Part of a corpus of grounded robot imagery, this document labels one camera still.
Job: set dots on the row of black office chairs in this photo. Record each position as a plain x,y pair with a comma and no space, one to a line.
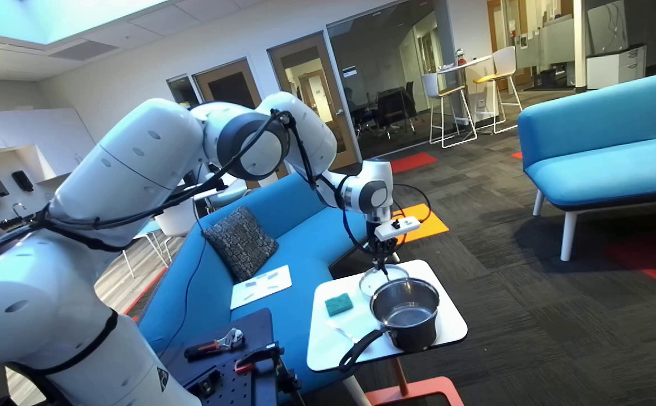
390,107

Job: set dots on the wooden door with glass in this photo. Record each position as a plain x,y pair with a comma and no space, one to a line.
328,96
229,84

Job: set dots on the white chair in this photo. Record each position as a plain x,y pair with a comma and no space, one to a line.
178,221

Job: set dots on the glass pot lid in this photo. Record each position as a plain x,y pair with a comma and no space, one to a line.
368,282

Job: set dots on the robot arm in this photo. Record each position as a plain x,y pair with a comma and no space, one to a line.
131,163

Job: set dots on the blue sofa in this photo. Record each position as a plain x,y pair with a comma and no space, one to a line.
300,237
604,163

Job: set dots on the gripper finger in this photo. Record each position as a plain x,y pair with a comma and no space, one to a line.
376,264
389,266

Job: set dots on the white printed sheet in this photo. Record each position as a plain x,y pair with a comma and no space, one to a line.
260,286

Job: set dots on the white filing cabinet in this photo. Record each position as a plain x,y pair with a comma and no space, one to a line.
615,67

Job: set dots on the green sponge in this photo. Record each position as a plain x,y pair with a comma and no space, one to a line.
338,304

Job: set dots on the black clamp with red trigger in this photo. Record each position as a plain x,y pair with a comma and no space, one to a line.
260,356

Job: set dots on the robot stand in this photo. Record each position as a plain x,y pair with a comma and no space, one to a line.
249,332

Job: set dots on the white plastic utensil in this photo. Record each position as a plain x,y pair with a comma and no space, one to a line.
344,331

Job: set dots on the white bar stool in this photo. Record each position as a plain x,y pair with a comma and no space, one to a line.
446,93
502,65

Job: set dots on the black soap dispenser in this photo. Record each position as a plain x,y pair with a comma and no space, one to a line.
22,181

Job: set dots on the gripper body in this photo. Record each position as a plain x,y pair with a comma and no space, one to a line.
381,247

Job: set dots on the white high table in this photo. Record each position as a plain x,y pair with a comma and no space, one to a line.
466,64

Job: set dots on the grey patterned cushion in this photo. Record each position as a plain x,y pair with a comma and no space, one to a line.
240,242

